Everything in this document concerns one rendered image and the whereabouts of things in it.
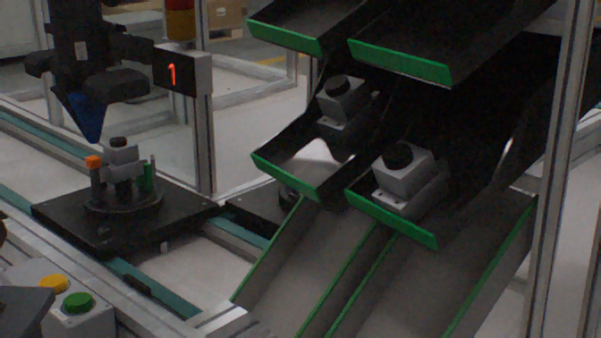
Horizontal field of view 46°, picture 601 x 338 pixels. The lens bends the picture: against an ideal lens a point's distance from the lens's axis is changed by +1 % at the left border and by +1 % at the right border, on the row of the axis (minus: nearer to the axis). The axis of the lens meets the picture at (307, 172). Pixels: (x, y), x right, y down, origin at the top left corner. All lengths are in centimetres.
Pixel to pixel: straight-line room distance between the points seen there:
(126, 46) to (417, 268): 43
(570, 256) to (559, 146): 71
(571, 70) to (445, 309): 29
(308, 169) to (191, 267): 43
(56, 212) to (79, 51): 53
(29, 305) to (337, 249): 37
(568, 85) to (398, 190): 18
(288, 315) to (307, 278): 5
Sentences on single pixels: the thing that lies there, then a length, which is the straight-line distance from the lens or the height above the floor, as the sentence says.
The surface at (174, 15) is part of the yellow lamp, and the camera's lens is 121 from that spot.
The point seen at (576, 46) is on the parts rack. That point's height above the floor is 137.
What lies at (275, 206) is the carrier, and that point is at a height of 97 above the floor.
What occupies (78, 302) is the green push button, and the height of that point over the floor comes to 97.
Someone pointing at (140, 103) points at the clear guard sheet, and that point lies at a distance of 145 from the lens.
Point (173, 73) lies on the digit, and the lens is 123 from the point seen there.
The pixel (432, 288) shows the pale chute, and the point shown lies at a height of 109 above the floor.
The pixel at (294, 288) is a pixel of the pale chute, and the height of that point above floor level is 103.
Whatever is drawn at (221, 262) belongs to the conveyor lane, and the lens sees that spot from 120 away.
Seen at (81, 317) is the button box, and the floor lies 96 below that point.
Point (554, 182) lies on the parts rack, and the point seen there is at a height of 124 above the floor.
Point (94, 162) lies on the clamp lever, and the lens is 123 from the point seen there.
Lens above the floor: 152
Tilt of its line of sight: 23 degrees down
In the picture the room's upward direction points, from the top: straight up
